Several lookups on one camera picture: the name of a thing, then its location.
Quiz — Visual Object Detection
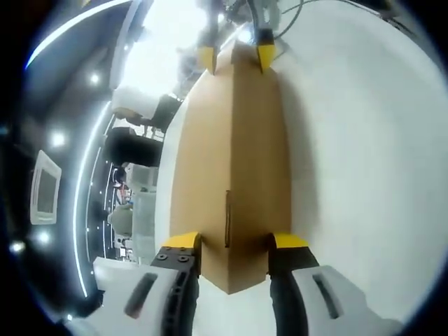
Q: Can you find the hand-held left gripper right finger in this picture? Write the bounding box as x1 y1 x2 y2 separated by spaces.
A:
267 232 403 336

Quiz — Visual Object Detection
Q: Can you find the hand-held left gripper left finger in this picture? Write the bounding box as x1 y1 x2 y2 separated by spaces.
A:
68 230 203 336

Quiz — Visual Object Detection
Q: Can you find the brown cardboard shoe box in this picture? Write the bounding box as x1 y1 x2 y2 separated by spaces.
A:
169 38 293 295

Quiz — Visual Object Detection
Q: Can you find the white desk partition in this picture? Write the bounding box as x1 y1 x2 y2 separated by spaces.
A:
131 164 158 262

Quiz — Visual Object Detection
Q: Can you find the ceiling air conditioner vent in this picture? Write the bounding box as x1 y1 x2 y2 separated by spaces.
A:
29 149 63 225

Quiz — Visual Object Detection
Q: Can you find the thick black braided cable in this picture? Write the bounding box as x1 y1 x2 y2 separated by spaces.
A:
278 0 354 38

